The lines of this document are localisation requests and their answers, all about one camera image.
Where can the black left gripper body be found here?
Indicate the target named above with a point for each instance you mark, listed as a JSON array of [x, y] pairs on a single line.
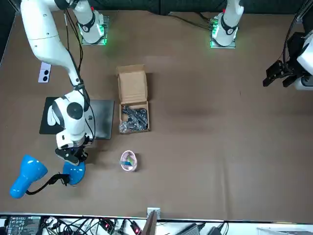
[[294, 46]]

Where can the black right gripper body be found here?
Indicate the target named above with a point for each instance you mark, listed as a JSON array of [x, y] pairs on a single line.
[[80, 151]]

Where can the grey laptop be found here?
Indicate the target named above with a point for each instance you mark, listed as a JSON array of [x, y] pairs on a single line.
[[102, 117]]

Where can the blue desk lamp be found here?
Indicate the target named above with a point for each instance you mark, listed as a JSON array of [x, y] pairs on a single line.
[[27, 171]]

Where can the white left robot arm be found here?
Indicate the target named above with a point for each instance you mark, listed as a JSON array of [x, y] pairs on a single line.
[[228, 24]]

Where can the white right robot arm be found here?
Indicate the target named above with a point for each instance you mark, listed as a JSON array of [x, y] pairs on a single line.
[[44, 36]]

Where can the blue pen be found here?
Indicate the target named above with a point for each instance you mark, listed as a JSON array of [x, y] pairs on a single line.
[[123, 162]]

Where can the black mouse pad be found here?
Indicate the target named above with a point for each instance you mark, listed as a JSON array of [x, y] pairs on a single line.
[[44, 127]]

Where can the white computer mouse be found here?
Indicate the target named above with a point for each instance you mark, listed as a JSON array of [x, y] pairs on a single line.
[[51, 117]]

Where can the pink pen cup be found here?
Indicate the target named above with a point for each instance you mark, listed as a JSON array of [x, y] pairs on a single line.
[[128, 169]]

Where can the green pen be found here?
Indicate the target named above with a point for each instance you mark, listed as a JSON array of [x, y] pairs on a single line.
[[131, 160]]

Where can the black screw bags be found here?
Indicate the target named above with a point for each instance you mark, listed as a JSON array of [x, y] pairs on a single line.
[[134, 120]]

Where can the brown cardboard box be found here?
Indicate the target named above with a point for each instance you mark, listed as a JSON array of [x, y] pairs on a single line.
[[132, 85]]

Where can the lilac folding phone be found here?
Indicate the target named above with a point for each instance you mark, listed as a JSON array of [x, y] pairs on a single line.
[[45, 76]]

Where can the black labelled power adapter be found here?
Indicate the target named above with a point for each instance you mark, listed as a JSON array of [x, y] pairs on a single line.
[[22, 224]]

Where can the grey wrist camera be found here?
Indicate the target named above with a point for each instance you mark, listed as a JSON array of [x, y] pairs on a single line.
[[66, 156]]

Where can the aluminium corner rail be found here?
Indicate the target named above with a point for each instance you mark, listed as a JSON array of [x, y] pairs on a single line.
[[304, 11]]

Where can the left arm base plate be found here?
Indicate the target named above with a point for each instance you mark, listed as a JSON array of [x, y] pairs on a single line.
[[232, 45]]

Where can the aluminium post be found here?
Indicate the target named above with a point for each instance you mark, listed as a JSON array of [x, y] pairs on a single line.
[[153, 220]]

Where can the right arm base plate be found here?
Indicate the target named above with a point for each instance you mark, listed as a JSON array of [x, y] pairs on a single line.
[[105, 29]]

